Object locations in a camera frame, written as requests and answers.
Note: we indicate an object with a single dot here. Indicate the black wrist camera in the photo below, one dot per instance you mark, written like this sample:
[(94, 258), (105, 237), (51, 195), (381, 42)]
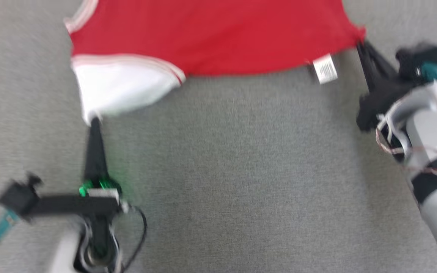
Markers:
[(417, 60), (17, 195)]

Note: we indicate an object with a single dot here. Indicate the grey fabric sofa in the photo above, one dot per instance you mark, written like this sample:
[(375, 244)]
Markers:
[(241, 170)]

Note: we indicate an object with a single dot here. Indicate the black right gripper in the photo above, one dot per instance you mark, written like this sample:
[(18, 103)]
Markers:
[(379, 102)]

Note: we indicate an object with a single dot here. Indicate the red and white basketball jersey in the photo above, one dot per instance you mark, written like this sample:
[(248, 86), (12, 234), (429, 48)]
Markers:
[(218, 34)]

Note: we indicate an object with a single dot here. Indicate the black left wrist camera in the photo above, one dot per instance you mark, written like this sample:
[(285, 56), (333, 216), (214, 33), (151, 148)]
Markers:
[(17, 195)]

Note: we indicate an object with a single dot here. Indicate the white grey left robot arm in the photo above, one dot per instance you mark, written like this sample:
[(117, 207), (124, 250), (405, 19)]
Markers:
[(74, 250)]

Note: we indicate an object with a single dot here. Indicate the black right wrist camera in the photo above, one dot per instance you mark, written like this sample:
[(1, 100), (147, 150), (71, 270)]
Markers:
[(417, 60)]

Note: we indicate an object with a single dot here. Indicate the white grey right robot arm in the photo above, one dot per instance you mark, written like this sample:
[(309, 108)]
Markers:
[(434, 151)]

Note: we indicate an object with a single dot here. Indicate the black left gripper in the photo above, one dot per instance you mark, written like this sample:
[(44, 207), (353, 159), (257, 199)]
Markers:
[(97, 206)]

